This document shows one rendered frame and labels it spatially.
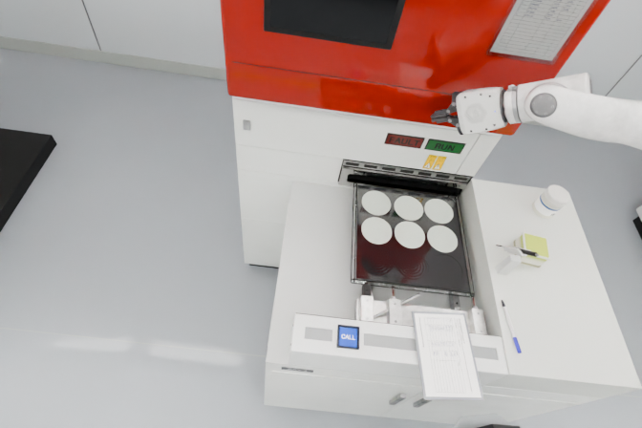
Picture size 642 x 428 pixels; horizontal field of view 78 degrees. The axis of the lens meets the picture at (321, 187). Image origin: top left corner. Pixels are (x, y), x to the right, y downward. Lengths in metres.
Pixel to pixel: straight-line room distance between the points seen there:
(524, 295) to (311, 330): 0.61
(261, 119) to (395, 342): 0.74
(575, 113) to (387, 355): 0.68
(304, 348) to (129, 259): 1.43
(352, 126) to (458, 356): 0.69
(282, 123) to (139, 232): 1.33
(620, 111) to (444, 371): 0.68
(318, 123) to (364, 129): 0.14
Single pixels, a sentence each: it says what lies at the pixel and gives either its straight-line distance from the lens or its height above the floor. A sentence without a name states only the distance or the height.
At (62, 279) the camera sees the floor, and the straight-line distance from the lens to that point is 2.37.
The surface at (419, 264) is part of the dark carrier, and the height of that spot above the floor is 0.90.
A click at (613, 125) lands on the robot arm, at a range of 0.92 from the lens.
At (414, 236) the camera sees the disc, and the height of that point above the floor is 0.90.
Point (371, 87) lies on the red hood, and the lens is 1.07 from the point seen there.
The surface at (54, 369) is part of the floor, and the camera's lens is 2.22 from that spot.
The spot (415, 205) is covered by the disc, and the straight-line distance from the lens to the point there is 1.39.
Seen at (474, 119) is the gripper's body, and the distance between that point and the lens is 1.01.
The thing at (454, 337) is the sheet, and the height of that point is 0.97.
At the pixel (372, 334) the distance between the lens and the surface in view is 1.10.
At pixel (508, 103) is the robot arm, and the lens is 0.98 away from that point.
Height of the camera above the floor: 1.98
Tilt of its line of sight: 53 degrees down
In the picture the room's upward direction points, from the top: 12 degrees clockwise
